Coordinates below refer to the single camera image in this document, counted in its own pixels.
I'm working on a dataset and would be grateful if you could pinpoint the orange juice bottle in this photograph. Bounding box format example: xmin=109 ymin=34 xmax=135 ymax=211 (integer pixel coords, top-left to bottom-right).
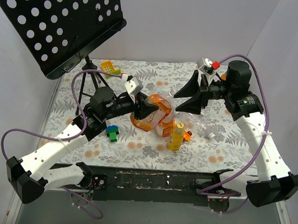
xmin=220 ymin=73 xmax=227 ymax=81

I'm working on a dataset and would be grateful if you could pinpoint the crushed orange label bottle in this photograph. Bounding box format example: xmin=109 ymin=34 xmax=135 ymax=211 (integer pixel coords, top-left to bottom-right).
xmin=130 ymin=92 xmax=174 ymax=137

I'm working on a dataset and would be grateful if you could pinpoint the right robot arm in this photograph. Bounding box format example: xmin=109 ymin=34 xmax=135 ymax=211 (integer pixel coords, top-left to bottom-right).
xmin=173 ymin=58 xmax=298 ymax=207

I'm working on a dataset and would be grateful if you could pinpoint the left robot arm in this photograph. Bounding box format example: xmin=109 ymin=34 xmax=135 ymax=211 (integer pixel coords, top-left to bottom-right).
xmin=6 ymin=87 xmax=159 ymax=204

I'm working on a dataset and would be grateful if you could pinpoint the clear bottle white cap lower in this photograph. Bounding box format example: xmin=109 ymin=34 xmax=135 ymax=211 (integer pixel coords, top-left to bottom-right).
xmin=178 ymin=112 xmax=215 ymax=140

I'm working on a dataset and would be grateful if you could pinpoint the yellow juice bottle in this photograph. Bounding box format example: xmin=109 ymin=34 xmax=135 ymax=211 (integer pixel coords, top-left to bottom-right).
xmin=167 ymin=122 xmax=185 ymax=151

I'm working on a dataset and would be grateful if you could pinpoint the green blue toy block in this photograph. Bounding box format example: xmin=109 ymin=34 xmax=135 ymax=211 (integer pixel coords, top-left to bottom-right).
xmin=105 ymin=125 xmax=119 ymax=142

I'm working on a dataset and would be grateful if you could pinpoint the floral patterned table mat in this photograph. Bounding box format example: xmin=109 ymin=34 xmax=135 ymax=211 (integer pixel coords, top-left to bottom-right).
xmin=33 ymin=55 xmax=261 ymax=176

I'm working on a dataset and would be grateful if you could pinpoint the black perforated music stand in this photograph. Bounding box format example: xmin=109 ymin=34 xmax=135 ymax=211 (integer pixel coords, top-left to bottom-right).
xmin=0 ymin=0 xmax=128 ymax=118

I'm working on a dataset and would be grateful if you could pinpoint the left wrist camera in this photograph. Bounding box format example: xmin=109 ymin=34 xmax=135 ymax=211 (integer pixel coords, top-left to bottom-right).
xmin=124 ymin=77 xmax=143 ymax=103

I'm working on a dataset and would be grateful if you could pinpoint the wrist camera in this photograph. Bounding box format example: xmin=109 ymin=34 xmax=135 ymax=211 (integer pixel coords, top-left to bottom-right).
xmin=197 ymin=58 xmax=221 ymax=86
xmin=124 ymin=77 xmax=143 ymax=103

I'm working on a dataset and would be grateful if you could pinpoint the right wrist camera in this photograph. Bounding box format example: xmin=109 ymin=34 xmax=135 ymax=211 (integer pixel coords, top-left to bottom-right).
xmin=197 ymin=58 xmax=221 ymax=86

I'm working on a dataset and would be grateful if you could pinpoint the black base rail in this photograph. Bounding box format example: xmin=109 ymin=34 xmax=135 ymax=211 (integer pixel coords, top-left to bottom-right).
xmin=87 ymin=166 xmax=219 ymax=206

